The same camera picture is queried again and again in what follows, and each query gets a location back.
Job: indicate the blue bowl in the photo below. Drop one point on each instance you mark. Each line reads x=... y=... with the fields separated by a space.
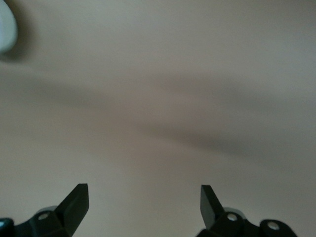
x=6 y=27

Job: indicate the brown table cover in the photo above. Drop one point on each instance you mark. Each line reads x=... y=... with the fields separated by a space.
x=158 y=98

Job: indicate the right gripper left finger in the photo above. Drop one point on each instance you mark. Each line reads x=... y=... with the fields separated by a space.
x=71 y=209

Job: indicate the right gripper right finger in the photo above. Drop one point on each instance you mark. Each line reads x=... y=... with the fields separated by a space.
x=214 y=214

